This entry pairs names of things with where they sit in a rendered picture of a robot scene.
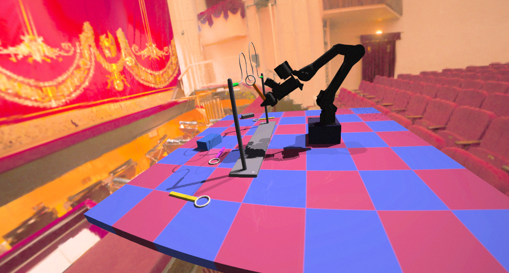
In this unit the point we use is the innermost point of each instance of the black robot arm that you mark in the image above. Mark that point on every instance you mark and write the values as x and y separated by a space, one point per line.
352 54

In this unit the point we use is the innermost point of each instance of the blue block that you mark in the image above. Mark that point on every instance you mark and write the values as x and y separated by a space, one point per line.
209 141

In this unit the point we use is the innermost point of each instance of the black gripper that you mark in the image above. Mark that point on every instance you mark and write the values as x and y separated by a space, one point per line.
271 97

